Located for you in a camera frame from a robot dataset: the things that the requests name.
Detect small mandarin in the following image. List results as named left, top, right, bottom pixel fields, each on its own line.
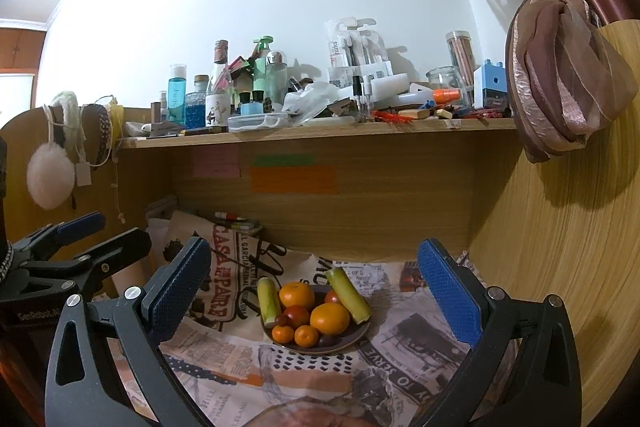
left=271, top=325, right=295, bottom=345
left=294, top=325, right=320, bottom=349

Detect orange with stem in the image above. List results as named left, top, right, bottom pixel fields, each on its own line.
left=278, top=282, right=316, bottom=310

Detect bright red tomato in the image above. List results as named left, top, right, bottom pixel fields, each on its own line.
left=324, top=291, right=341, bottom=305

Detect large orange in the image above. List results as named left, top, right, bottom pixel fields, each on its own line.
left=309, top=303, right=352, bottom=336

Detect dark red tomato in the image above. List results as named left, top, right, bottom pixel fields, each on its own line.
left=283, top=306, right=310, bottom=329

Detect white fluffy pompom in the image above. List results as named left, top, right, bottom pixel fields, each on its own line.
left=26, top=143, right=75, bottom=210

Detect newspaper table cover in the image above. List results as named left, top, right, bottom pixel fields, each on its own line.
left=160, top=261, right=470, bottom=426

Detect marker pens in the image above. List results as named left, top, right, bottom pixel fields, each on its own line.
left=213, top=211, right=262, bottom=235

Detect pink sticky note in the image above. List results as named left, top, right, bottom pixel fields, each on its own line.
left=192, top=144, right=241, bottom=179

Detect dark brown round plate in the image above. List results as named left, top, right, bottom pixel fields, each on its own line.
left=260, top=285, right=372, bottom=355

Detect green sticky note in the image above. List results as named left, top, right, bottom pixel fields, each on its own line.
left=252, top=154, right=314, bottom=168

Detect dark blue round bottle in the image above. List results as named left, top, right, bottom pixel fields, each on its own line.
left=184, top=75, right=209, bottom=129

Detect blue liquid bottle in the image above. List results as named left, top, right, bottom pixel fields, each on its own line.
left=167, top=64, right=186, bottom=124

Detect orange sticky note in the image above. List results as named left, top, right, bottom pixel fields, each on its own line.
left=250, top=166, right=337, bottom=195

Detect wooden shelf board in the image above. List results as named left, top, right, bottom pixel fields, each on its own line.
left=120, top=118, right=516, bottom=150

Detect green pump bottle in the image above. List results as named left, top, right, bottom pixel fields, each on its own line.
left=252, top=36, right=273, bottom=91

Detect blue pencil sharpener box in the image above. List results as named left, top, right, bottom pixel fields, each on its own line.
left=473, top=60, right=509, bottom=112

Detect glass jar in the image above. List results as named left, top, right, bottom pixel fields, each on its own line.
left=426, top=66, right=462, bottom=100

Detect pink knotted curtain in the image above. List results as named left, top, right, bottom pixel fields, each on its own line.
left=506, top=0, right=638, bottom=162

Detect white packaged toothbrush set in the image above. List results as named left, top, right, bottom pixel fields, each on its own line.
left=324, top=16, right=410, bottom=101

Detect tall clear tube jar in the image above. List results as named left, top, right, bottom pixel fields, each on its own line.
left=446, top=30, right=476, bottom=87

